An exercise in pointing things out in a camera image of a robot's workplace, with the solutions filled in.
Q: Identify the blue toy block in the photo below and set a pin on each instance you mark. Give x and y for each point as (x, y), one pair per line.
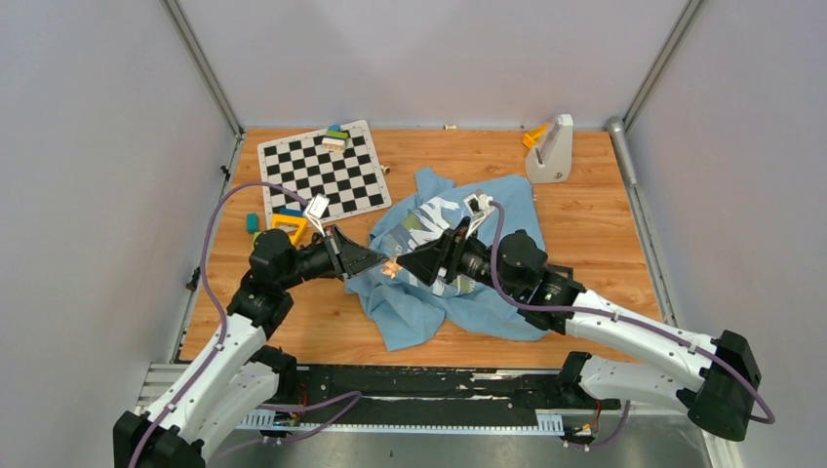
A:
(290, 212)

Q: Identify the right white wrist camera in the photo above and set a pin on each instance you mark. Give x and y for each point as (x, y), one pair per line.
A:
(479, 206)

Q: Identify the black white checkerboard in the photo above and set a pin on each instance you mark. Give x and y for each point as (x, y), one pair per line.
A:
(352, 180)

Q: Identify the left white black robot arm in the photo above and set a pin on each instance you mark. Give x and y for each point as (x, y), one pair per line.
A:
(237, 370)

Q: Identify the teal toy block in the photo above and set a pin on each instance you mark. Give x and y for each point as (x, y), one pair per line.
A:
(252, 223)

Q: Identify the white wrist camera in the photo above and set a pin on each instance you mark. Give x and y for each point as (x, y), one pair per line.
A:
(479, 206)
(314, 211)

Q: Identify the yellow triangle toy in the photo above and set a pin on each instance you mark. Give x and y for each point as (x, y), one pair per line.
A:
(294, 226)

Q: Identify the orange plastic piece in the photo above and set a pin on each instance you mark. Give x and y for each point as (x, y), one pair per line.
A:
(532, 137)

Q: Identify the white wedge stand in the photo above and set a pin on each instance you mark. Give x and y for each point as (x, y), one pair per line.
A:
(550, 161)

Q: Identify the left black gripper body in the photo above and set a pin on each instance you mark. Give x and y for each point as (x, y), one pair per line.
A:
(335, 250)

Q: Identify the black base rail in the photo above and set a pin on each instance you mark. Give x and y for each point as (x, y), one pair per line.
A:
(406, 399)

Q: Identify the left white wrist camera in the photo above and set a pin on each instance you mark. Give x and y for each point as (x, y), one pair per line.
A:
(314, 211)

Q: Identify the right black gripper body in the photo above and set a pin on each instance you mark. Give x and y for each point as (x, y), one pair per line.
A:
(455, 242)

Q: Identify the stacked toy blocks on checkerboard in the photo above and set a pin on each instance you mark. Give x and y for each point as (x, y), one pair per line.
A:
(335, 139)

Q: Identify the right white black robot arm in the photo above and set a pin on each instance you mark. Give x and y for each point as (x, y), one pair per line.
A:
(713, 380)

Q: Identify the black square frame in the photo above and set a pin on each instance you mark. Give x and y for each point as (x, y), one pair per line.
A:
(563, 270)

